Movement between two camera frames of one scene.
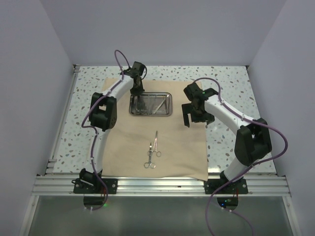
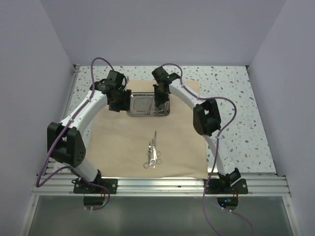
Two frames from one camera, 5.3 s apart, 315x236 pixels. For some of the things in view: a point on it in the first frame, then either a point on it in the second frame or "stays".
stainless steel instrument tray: x=151 y=104 stays
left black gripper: x=139 y=92 → x=125 y=105
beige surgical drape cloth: x=156 y=146 stays
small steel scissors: x=148 y=164 stays
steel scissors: x=141 y=108 → x=153 y=161
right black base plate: x=211 y=186 stays
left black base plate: x=94 y=185 stays
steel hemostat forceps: x=150 y=152 stays
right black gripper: x=187 y=108 → x=158 y=100
